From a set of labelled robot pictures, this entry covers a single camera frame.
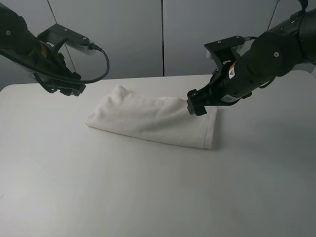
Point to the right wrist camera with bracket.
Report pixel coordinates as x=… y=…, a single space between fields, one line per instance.
x=224 y=50

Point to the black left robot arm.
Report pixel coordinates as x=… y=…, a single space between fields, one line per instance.
x=16 y=41

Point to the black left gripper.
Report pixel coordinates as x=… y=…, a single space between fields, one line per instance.
x=51 y=71

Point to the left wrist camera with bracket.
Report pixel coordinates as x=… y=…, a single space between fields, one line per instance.
x=57 y=36

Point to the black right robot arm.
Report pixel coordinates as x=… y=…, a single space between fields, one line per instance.
x=278 y=50

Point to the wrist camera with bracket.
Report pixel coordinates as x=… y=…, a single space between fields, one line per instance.
x=57 y=36
x=224 y=50

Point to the white towel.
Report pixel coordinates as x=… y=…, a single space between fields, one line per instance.
x=164 y=120

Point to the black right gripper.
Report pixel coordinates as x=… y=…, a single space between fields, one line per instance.
x=229 y=83

